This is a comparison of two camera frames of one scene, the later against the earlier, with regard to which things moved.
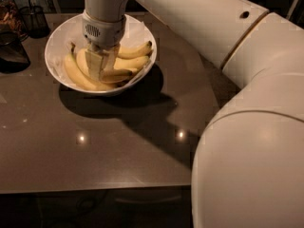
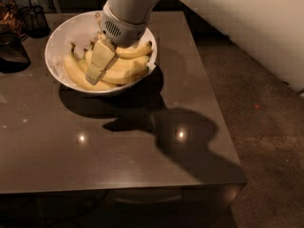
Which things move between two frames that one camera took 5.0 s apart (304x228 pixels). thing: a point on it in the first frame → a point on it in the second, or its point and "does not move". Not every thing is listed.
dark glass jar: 11,24 does not move
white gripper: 104,32 → 123,32
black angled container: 13,57 does not move
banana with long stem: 127,53 does not move
